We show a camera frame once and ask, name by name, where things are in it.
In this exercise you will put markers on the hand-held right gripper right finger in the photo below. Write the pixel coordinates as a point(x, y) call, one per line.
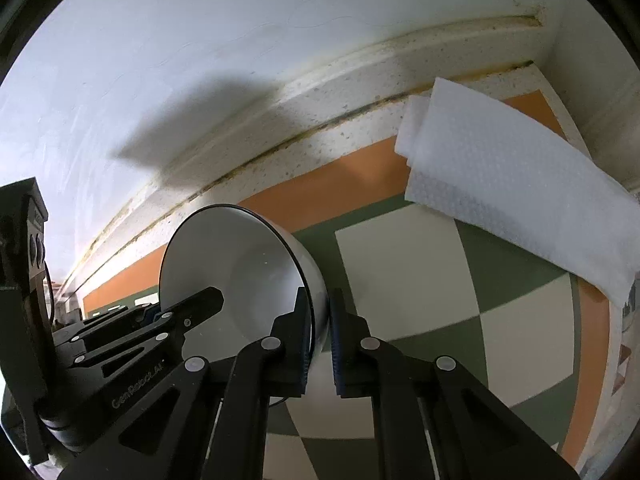
point(337, 355)

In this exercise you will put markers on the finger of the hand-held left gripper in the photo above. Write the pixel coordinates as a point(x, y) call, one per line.
point(200, 305)
point(120, 317)

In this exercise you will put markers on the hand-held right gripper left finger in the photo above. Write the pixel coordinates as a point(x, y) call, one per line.
point(304, 360)

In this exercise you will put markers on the white bowl with dark rim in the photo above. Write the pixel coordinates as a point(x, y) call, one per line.
point(235, 270)

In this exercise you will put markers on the green checkered tablecloth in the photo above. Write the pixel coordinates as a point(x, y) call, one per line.
point(400, 270)

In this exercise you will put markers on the folded white paper towel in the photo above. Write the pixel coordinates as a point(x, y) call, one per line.
point(500, 175)

